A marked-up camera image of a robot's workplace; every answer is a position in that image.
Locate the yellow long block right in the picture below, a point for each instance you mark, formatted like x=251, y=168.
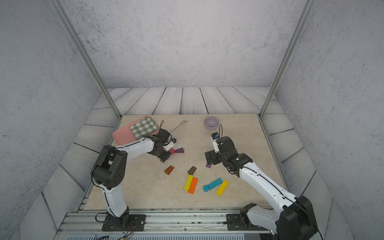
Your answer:
x=222, y=187

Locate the yellow long block left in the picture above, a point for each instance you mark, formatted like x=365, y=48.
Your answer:
x=188, y=182

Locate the aluminium frame post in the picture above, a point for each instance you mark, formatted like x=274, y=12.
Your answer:
x=308, y=7
x=69, y=28

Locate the right aluminium frame post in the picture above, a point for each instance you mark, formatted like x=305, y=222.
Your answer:
x=308, y=7

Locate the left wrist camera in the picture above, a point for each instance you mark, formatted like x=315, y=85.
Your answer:
x=167, y=140

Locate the orange brown block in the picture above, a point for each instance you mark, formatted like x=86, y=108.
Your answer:
x=169, y=170

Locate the pink plastic tray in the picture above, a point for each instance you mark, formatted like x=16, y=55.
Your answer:
x=124, y=135

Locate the teal cylinder block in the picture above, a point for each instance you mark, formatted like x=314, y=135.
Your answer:
x=212, y=185

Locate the left aluminium frame post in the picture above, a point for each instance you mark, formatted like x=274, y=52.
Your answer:
x=69, y=28

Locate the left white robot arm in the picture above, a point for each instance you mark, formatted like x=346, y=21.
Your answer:
x=109, y=170

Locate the orange long block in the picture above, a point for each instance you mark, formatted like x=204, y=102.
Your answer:
x=193, y=185

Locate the green checkered cloth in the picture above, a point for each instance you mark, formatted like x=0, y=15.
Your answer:
x=144, y=128

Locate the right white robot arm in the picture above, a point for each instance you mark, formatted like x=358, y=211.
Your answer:
x=290, y=217

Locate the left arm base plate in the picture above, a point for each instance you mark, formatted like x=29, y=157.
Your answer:
x=126, y=223

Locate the yellow long block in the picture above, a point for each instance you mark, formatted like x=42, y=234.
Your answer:
x=222, y=187
x=188, y=182

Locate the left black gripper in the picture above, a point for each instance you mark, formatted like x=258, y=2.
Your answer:
x=166, y=157

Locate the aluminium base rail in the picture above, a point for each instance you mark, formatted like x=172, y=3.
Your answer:
x=165, y=222

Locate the dark brown block centre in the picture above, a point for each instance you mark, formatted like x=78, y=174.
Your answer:
x=192, y=170

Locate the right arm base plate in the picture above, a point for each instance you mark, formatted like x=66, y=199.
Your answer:
x=237, y=222

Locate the lilac bowl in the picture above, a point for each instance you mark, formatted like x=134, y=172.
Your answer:
x=211, y=123

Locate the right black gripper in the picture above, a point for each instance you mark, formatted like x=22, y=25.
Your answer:
x=213, y=154

